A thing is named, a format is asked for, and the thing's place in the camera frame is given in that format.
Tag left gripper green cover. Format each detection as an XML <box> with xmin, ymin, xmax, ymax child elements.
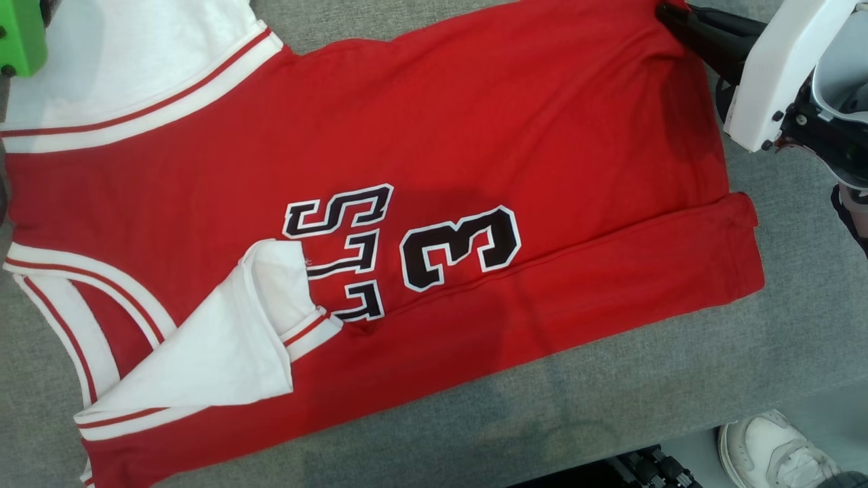
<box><xmin>0</xmin><ymin>0</ymin><xmax>50</xmax><ymax>77</ymax></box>

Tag white sneaker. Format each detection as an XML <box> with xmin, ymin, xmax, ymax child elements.
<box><xmin>717</xmin><ymin>409</ymin><xmax>843</xmax><ymax>488</ymax></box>

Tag red basketball jersey white sleeves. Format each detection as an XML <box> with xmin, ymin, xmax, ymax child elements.
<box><xmin>0</xmin><ymin>0</ymin><xmax>766</xmax><ymax>488</ymax></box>

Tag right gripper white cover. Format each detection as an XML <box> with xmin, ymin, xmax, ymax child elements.
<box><xmin>656</xmin><ymin>0</ymin><xmax>868</xmax><ymax>192</ymax></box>

